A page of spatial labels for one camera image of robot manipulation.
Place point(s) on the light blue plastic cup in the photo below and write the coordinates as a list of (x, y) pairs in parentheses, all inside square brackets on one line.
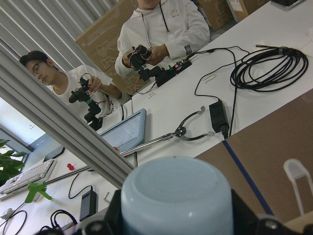
[(176, 196)]

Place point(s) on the blue teach pendant tablet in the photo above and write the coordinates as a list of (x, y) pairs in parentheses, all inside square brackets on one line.
[(128, 133)]

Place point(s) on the black power adapter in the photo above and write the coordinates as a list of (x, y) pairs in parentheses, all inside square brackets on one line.
[(219, 118)]

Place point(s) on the seated person white shirt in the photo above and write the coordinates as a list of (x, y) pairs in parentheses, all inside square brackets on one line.
[(101, 86)]

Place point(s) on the cardboard box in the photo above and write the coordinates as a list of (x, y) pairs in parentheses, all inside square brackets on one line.
[(99, 43), (218, 13)]

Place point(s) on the white keyboard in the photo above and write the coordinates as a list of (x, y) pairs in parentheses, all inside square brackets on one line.
[(36, 174)]

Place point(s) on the long reach grabber tool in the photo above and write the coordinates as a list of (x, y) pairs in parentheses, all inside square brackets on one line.
[(34, 188)]

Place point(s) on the green potted plant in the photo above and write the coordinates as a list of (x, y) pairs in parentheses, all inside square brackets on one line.
[(9, 165)]

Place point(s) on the aluminium frame post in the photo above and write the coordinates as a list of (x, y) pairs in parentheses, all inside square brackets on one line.
[(25, 88)]

